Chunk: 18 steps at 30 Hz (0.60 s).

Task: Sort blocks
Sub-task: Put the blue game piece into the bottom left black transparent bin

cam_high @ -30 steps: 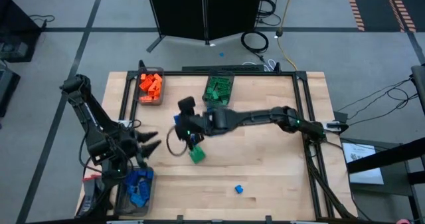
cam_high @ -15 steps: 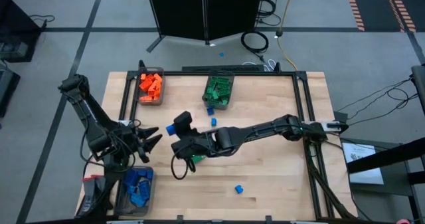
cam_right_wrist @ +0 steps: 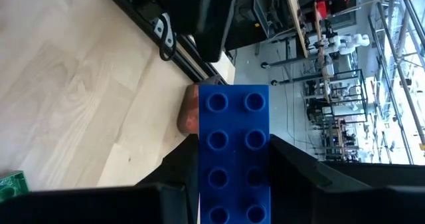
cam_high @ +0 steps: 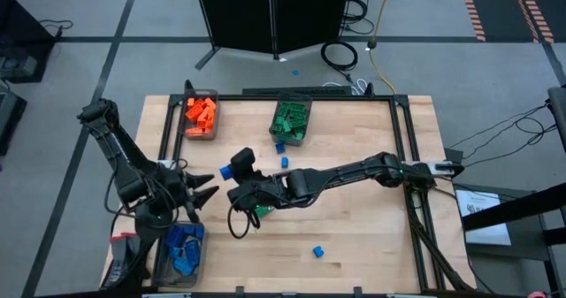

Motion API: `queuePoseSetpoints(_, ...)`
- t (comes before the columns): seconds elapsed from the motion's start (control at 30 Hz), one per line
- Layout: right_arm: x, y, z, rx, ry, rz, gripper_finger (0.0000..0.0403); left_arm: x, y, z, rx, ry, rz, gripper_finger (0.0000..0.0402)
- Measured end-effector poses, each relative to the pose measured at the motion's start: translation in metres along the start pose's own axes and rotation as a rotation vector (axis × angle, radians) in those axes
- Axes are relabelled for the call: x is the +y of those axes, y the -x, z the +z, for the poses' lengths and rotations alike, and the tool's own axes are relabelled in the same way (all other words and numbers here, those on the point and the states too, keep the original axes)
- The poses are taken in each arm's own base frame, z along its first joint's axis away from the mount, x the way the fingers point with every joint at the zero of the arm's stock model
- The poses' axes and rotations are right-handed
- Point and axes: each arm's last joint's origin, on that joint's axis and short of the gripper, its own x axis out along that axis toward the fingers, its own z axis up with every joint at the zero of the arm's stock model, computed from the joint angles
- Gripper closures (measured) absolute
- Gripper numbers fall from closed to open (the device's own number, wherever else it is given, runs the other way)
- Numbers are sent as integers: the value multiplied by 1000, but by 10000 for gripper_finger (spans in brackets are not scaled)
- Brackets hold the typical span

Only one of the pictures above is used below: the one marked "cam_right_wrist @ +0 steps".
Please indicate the black aluminium table frame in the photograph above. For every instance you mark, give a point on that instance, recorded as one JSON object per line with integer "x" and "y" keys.
{"x": 186, "y": 54}

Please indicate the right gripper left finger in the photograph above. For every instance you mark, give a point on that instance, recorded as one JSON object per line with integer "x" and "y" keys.
{"x": 186, "y": 171}

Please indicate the black equipment case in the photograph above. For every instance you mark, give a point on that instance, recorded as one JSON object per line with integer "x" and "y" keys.
{"x": 245, "y": 28}

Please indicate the wooden workbench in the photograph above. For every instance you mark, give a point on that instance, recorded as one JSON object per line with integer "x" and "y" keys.
{"x": 295, "y": 18}

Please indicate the white humanoid robot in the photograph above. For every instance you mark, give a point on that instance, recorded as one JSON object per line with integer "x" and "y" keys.
{"x": 348, "y": 41}

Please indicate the translucent grey plastic bin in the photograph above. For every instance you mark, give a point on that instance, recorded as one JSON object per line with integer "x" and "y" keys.
{"x": 187, "y": 117}

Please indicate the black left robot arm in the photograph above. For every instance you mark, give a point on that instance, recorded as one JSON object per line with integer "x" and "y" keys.
{"x": 199, "y": 18}

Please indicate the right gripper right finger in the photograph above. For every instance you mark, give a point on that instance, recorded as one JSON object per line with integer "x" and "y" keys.
{"x": 292, "y": 177}

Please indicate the red equipment box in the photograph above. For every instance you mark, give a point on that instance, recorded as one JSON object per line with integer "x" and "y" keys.
{"x": 332, "y": 1}

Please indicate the green 2x4 toy brick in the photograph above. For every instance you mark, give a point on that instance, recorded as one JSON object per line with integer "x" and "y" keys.
{"x": 11, "y": 184}

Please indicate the blue 2x4 toy brick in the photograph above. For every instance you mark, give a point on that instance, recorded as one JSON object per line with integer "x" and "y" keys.
{"x": 232, "y": 151}

